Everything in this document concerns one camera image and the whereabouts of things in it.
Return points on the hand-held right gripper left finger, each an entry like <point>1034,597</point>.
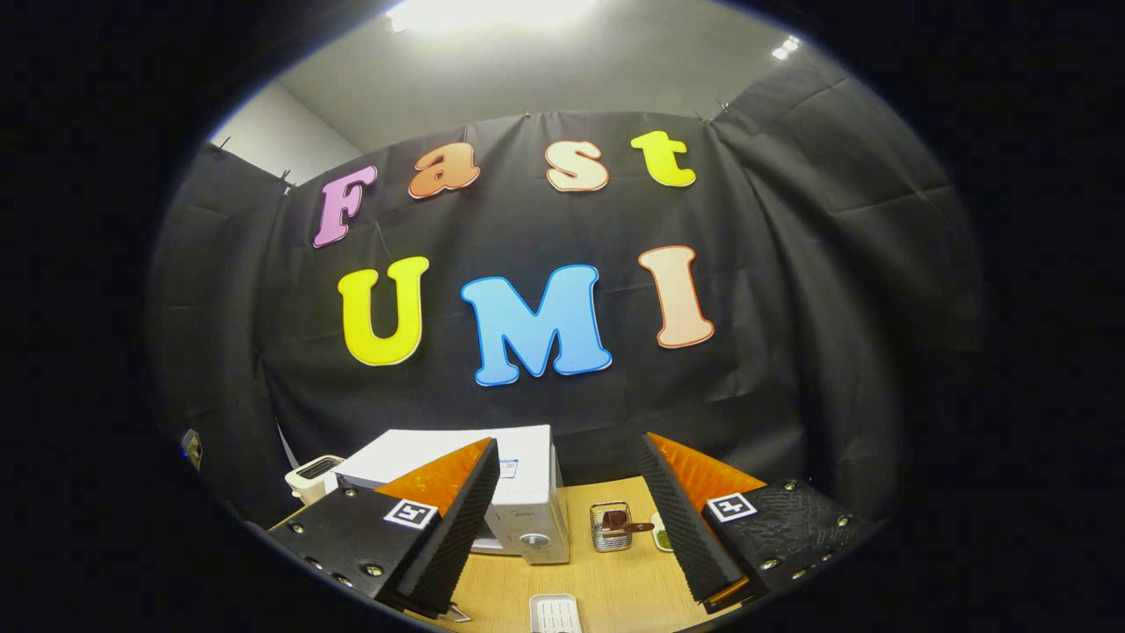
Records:
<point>453,536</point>

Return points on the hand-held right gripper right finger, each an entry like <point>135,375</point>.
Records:
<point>690,536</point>

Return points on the white microwave oven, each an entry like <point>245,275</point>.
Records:
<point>527,501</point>

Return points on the white divided dish with grains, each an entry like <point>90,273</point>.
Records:
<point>659,527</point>

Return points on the brown wooden spoon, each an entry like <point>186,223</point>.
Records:
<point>637,527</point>

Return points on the metal mesh utensil holder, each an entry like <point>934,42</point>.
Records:
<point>606,541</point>

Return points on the white toaster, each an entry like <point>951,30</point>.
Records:
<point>309,475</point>

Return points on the white rectangular tray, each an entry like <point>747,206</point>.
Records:
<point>555,615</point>

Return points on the small ceiling light panel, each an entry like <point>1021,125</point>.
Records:
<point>785,48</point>

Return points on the large ceiling light panel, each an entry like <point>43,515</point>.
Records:
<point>492,10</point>

